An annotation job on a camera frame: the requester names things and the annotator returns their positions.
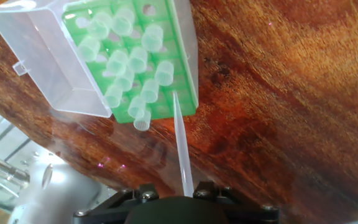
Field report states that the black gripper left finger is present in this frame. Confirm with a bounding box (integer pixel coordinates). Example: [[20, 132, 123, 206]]
[[72, 182, 160, 224]]

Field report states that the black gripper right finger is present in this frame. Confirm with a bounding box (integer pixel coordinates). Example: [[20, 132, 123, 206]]
[[193, 181, 280, 224]]

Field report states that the translucent tip box green rack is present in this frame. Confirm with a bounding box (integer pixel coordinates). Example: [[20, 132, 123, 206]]
[[61, 0, 200, 124]]

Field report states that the glossy wood grain board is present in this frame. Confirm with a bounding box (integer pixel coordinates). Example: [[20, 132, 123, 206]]
[[0, 0, 358, 224]]

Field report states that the clear hinged box lid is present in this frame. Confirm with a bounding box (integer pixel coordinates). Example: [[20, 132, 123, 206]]
[[0, 0, 113, 119]]

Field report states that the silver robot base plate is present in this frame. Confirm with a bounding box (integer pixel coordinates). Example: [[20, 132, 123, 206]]
[[6, 141, 117, 208]]

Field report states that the grey cable metal connector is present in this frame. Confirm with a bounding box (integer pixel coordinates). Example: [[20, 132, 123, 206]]
[[0, 151, 31, 191]]

